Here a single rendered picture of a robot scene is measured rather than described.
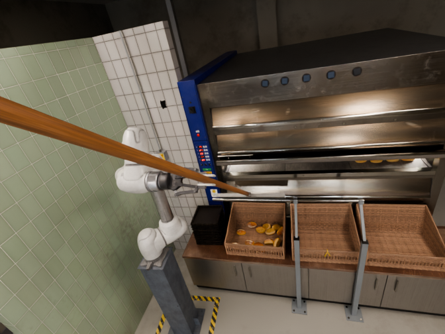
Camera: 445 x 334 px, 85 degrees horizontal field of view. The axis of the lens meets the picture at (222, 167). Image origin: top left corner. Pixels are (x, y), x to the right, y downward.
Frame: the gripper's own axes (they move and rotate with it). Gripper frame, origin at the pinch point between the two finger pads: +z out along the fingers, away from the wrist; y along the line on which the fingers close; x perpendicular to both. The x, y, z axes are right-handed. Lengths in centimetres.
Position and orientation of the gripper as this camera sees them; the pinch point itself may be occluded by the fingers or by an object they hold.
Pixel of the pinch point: (206, 180)
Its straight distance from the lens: 100.1
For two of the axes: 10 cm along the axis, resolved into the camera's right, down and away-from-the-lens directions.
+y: -0.1, 9.9, -1.7
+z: 9.6, -0.4, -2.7
